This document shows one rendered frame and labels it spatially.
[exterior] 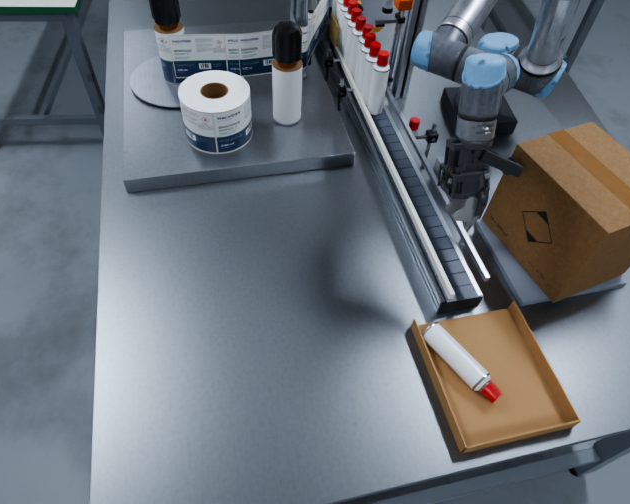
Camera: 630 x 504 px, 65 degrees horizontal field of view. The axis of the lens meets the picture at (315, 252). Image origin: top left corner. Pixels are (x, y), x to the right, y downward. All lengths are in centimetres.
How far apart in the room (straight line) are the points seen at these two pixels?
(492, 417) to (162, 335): 75
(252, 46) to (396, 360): 106
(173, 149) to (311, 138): 41
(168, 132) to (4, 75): 230
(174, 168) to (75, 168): 151
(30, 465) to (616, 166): 201
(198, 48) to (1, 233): 148
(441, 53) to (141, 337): 90
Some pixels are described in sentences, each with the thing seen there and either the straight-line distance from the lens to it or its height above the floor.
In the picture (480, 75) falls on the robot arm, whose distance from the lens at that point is 100.
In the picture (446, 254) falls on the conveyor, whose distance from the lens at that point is 131.
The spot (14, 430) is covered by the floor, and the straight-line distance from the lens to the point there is 220.
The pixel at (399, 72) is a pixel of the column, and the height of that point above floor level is 94.
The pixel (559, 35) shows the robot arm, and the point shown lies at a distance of 155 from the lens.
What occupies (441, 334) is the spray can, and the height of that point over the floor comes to 89.
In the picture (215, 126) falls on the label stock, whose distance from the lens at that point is 145.
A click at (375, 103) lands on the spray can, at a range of 164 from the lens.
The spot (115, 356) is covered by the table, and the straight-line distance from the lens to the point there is 122.
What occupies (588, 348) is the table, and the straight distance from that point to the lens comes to 137.
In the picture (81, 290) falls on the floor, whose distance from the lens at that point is 241.
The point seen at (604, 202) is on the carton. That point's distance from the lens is 124.
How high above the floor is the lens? 187
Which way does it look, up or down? 52 degrees down
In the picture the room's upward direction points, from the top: 5 degrees clockwise
